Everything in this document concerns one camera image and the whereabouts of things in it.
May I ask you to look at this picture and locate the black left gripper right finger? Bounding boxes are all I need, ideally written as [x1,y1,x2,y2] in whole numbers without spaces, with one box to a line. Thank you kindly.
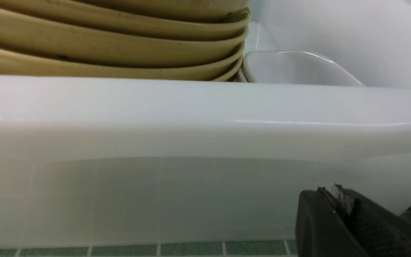
[345,189,411,257]

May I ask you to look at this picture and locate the large white plastic bin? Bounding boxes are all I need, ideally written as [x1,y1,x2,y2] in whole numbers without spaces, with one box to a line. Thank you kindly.
[0,0,411,249]

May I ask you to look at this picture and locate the small white dish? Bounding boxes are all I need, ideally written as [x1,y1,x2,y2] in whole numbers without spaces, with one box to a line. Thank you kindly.
[237,51,364,87]

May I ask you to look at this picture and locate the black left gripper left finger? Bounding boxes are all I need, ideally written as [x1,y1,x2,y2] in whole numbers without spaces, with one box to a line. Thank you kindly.
[295,187,369,257]

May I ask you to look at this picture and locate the top beige bowl in stack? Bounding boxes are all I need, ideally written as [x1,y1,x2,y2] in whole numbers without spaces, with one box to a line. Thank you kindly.
[81,0,250,22]

